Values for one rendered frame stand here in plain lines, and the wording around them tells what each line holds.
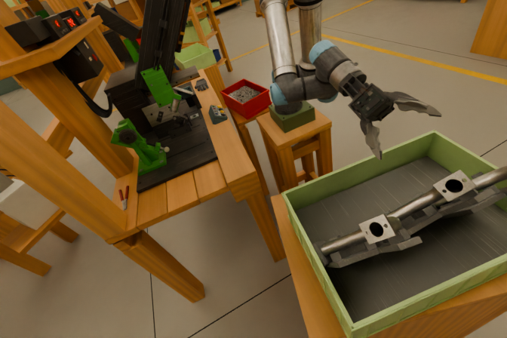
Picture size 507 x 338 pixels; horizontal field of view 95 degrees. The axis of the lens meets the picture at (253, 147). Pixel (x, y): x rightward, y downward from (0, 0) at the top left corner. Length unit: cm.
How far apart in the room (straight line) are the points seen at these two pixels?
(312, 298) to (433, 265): 35
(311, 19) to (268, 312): 156
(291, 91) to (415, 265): 62
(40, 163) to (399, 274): 110
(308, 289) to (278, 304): 84
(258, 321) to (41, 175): 133
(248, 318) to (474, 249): 123
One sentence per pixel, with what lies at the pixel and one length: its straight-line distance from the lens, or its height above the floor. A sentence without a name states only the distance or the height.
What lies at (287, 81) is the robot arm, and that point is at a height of 128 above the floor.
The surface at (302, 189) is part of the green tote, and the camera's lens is 86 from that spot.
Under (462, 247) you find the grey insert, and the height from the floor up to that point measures 85.
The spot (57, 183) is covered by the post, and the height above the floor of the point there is 121.
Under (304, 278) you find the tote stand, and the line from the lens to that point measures 88.
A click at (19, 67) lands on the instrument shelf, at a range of 116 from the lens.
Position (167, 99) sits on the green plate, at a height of 110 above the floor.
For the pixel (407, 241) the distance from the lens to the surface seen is 55.
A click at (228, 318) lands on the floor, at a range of 177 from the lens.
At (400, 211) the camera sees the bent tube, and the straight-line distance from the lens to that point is 76.
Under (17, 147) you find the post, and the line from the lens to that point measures 94.
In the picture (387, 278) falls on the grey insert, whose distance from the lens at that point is 84.
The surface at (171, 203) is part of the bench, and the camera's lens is 112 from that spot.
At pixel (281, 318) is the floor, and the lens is 168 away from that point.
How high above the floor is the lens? 163
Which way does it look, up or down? 40 degrees down
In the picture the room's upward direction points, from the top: 19 degrees counter-clockwise
